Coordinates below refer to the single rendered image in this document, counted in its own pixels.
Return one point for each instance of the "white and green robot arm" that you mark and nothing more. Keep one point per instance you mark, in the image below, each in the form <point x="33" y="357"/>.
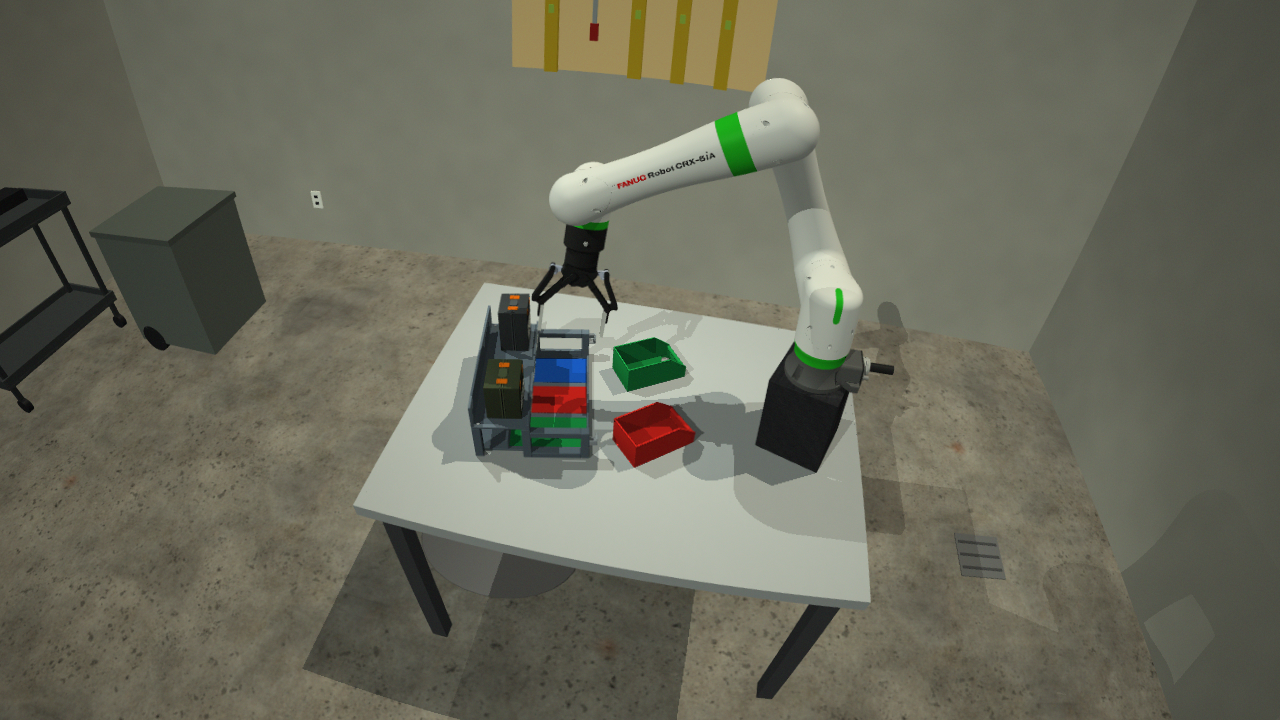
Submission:
<point x="775" y="134"/>

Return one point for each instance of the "green bin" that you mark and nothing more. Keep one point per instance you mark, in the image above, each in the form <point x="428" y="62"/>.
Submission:
<point x="638" y="364"/>

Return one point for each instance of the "red bin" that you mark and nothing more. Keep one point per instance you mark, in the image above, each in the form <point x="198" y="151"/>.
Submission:
<point x="655" y="420"/>

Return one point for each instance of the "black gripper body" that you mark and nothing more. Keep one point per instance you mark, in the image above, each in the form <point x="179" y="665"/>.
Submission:
<point x="587" y="264"/>

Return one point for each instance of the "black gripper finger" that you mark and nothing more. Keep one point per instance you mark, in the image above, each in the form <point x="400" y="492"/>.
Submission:
<point x="604" y="275"/>
<point x="553" y="269"/>

